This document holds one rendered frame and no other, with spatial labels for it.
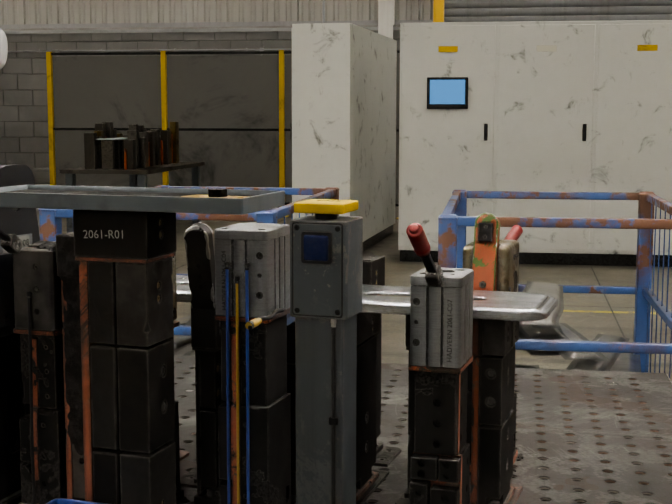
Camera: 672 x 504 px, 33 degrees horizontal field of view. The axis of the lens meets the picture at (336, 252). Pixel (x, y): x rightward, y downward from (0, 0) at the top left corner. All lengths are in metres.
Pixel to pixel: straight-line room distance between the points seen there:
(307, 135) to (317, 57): 0.66
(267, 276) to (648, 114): 8.26
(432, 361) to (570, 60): 8.22
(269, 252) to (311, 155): 8.22
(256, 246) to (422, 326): 0.24
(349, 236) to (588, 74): 8.35
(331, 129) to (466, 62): 1.25
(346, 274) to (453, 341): 0.21
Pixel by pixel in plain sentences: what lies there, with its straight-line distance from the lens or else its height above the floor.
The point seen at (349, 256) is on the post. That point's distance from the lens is 1.29.
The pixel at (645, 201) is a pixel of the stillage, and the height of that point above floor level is 0.91.
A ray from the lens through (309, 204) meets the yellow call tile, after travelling 1.29.
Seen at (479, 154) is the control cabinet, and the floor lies 0.91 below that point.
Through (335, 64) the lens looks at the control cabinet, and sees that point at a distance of 9.65.
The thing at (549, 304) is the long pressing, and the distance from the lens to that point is 1.61.
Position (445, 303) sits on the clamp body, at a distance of 1.42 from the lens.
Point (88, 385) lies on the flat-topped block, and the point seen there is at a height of 0.93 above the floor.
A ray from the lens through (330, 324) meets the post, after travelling 1.30.
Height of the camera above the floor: 1.26
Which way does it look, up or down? 7 degrees down
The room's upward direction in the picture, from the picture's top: straight up
